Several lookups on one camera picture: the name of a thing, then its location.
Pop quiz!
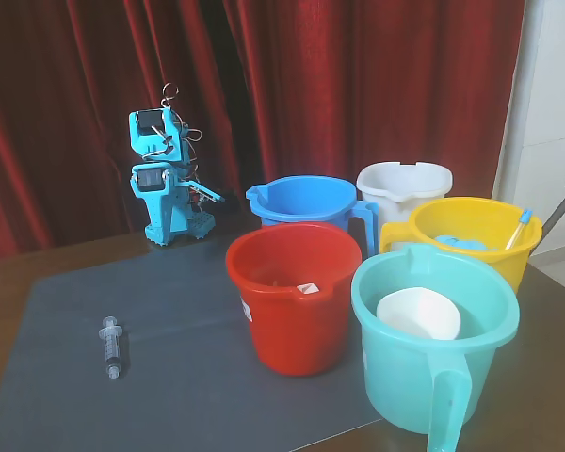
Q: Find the red curtain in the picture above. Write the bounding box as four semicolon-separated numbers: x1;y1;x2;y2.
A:
0;0;528;260

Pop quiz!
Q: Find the clear plastic syringe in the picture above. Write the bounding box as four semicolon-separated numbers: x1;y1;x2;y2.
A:
98;315;126;380

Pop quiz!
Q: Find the robot cable bundle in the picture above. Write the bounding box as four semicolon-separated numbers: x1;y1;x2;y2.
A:
158;82;204;189

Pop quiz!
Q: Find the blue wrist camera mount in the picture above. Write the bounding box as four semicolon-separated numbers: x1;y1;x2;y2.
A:
187;183;227;206

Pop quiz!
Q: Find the white plastic bucket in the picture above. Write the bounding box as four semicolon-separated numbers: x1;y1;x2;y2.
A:
356;161;454;253

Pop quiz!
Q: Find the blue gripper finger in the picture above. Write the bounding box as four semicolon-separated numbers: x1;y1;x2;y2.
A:
144;206;189;247
187;212;217;242

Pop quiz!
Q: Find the tube with blue cap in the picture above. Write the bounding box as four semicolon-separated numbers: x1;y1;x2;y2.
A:
504;209;534;250

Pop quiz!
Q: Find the teal plastic bucket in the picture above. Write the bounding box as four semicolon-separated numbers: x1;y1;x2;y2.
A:
350;243;521;452

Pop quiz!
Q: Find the dark grey mat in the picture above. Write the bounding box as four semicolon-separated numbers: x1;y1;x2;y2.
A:
0;237;387;452

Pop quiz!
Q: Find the white bowl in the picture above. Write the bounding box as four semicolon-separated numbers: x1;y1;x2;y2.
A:
375;287;463;341

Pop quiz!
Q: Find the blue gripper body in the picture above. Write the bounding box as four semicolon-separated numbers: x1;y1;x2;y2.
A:
131;162;194;222

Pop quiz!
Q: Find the blue plastic bucket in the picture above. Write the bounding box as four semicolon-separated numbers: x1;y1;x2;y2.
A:
244;175;381;258

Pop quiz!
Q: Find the red plastic bucket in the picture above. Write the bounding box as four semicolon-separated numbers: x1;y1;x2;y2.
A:
225;221;363;377

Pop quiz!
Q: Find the yellow plastic bucket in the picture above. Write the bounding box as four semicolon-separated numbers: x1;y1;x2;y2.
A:
379;196;544;296

